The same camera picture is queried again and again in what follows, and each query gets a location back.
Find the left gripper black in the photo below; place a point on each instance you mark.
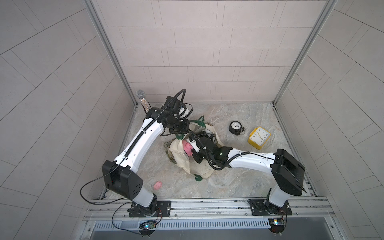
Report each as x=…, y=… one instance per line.
x=183, y=129

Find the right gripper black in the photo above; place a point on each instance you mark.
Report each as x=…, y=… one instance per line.
x=196, y=158

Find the beige canvas tote bag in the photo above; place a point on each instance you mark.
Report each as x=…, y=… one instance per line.
x=177, y=155

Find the black twin-bell alarm clock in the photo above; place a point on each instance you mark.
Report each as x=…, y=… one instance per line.
x=236, y=128

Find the yellow square alarm clock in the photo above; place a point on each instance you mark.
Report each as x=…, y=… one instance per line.
x=258, y=137

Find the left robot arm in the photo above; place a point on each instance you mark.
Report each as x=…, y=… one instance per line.
x=120, y=176

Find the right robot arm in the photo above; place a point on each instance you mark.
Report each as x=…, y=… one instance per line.
x=287, y=171

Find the pink alarm clock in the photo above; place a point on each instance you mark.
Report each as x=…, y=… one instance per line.
x=188, y=148

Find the pink eraser piece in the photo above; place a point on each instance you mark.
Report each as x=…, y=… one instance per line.
x=157, y=185

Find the left controller board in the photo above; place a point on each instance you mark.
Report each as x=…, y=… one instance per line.
x=147, y=226

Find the controller board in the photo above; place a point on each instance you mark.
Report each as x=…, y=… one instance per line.
x=147, y=226
x=277, y=226

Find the right controller board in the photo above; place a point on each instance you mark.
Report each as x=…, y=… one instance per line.
x=277, y=226

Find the left metal corner profile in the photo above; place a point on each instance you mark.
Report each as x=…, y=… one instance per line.
x=90, y=7

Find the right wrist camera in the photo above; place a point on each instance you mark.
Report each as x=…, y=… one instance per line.
x=193, y=143

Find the metal corner wall profile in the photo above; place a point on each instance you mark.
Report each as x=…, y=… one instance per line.
x=324, y=14

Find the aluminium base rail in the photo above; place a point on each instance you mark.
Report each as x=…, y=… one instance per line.
x=208, y=214

